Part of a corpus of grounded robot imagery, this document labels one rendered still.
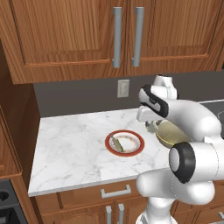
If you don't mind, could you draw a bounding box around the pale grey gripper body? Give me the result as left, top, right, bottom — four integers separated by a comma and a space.
136, 106, 166, 123

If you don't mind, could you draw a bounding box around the white garlic bulb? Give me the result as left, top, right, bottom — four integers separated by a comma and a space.
145, 121, 159, 134

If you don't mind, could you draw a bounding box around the red rimmed white plate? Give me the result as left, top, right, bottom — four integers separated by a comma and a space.
104, 129, 146, 158

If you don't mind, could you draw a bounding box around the grey green fish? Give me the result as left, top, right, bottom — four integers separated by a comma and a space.
111, 135, 125, 153

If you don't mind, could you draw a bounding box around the yellow green bowl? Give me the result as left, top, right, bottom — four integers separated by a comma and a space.
155, 119, 193, 149

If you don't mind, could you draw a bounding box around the black hob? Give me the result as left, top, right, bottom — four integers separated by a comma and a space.
200, 99, 224, 125

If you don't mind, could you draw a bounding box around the wooden base cupboard door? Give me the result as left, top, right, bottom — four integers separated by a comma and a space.
114, 196, 151, 224
40, 202, 116, 224

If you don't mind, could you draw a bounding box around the wooden drawer front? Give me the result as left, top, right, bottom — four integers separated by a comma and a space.
56, 178, 142, 210

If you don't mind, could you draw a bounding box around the wooden base cupboard run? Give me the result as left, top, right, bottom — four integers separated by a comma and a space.
170, 179, 224, 224

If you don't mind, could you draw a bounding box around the tall wooden cupboard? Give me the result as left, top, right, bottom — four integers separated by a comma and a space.
0, 38, 41, 224

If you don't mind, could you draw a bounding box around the black oven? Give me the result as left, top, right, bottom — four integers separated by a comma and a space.
0, 178, 22, 224

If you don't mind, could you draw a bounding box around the beige wall socket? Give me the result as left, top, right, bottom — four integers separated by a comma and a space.
116, 79, 130, 99

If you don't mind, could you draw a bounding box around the grey cupboard bar handle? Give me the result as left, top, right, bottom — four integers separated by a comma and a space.
130, 6, 145, 67
111, 6, 123, 69

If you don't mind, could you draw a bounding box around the grey drawer handle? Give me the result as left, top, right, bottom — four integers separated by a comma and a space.
100, 184, 132, 200

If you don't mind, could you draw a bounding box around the wooden wall cupboard door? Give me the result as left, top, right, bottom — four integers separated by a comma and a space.
0, 0, 128, 85
124, 0, 224, 77

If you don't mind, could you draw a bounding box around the grey base cupboard handle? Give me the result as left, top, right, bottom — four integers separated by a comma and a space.
105, 205, 113, 224
117, 203, 126, 224

